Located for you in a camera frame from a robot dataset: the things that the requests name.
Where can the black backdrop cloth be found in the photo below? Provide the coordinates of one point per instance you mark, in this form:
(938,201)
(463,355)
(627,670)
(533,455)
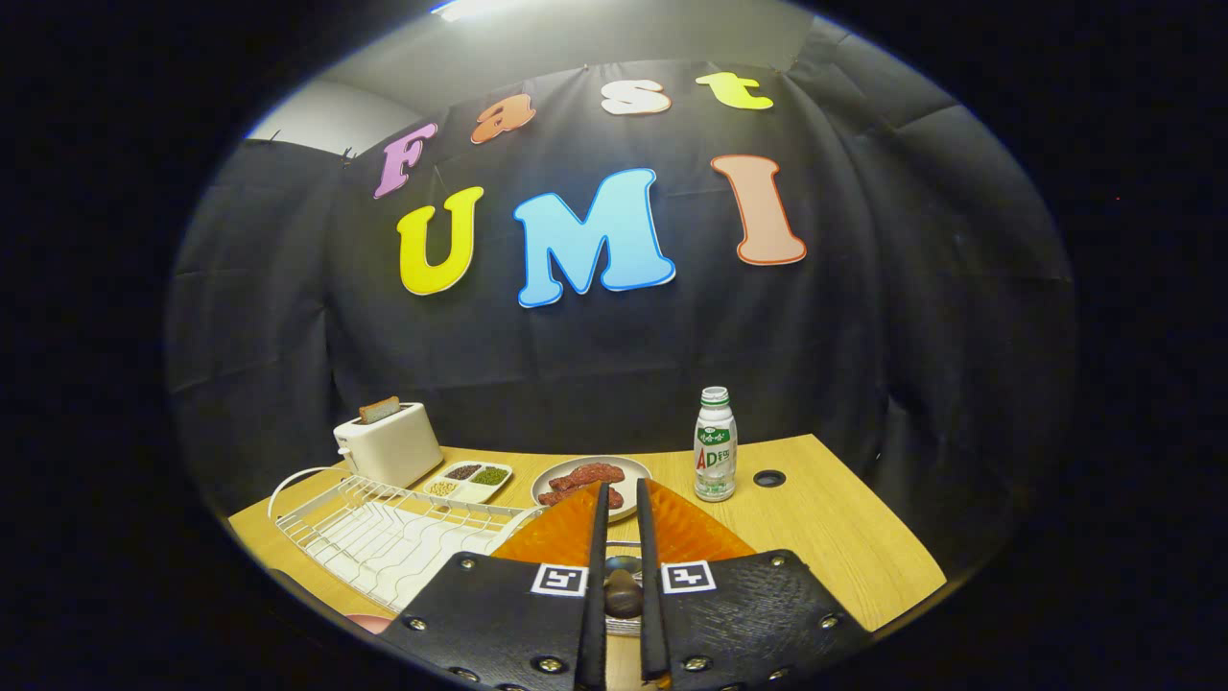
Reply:
(815,336)

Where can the white divided bean tray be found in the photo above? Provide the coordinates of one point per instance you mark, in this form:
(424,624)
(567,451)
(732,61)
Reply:
(475,491)

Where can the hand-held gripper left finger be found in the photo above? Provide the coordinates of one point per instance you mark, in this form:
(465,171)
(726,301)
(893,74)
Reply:
(593,595)

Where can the white green-label drink bottle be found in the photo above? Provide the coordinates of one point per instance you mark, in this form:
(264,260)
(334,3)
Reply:
(715,461)

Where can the pink plate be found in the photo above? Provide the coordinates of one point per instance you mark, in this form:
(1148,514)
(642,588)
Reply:
(372,624)

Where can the white toaster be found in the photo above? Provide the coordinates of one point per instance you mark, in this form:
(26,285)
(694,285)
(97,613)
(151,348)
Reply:
(389,451)

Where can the white drip tray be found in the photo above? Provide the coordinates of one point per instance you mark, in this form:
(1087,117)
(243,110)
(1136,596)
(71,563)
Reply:
(403,547)

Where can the round cream plate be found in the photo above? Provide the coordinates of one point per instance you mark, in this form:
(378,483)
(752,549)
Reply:
(635,469)

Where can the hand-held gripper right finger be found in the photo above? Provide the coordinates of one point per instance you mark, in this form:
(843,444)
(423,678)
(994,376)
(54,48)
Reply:
(650,595)

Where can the red steak piece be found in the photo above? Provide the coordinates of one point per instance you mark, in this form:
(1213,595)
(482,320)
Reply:
(566,497)
(585,474)

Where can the brown toast slice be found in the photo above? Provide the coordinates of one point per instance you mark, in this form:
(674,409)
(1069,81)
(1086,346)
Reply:
(380,410)

